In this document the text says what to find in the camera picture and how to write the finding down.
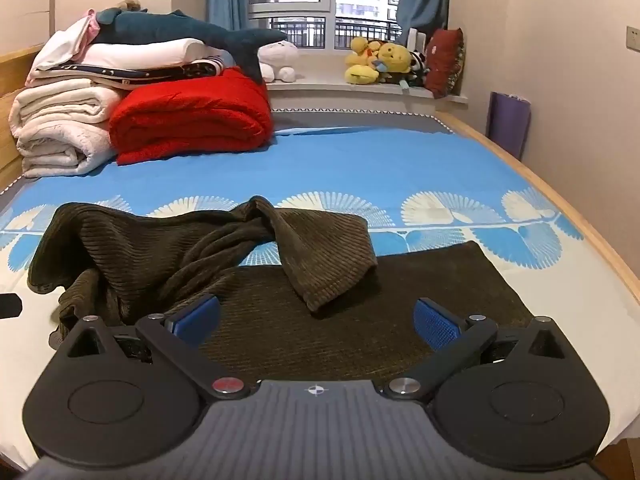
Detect navy patterned folded cloth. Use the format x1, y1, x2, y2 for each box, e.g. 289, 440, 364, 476
30, 57, 236, 86

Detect purple board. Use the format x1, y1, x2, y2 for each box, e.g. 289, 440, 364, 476
486, 91, 532, 161

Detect pink cloth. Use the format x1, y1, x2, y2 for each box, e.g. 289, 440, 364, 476
82, 9, 101, 43

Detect red cushion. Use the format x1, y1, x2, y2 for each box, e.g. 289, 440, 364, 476
425, 28, 466, 98

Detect brown corduroy pants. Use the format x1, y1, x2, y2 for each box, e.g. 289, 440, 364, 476
27, 196, 533, 383

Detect white window sill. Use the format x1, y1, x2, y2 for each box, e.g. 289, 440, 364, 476
265, 67, 471, 111

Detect white folded quilt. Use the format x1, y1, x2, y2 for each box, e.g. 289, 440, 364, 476
82, 40, 223, 68

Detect wooden bed frame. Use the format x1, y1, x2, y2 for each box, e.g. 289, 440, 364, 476
0, 42, 640, 480

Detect white plush toy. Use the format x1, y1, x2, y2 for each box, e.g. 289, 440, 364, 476
257, 40, 300, 83

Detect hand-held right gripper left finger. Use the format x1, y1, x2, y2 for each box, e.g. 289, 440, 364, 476
57, 295, 251, 403

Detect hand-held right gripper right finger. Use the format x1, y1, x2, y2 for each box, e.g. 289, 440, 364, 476
384, 298, 571, 403

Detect white folded blanket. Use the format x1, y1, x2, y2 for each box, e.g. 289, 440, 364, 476
10, 80, 123, 178

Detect yellow duck plush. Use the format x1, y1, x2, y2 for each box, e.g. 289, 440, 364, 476
345, 36, 381, 85

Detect blue shark plush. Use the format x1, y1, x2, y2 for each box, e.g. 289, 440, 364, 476
95, 7, 288, 85

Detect yellow bear plush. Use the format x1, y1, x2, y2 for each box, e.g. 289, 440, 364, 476
375, 42, 413, 83

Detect grey mattress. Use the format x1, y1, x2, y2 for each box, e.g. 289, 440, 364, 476
272, 109, 453, 135

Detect striped plush toy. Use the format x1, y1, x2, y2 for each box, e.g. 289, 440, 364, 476
400, 50, 428, 88

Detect red folded blanket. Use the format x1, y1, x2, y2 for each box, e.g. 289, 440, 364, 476
109, 66, 275, 166

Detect white folded cloth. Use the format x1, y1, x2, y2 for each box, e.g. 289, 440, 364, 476
32, 9, 101, 73

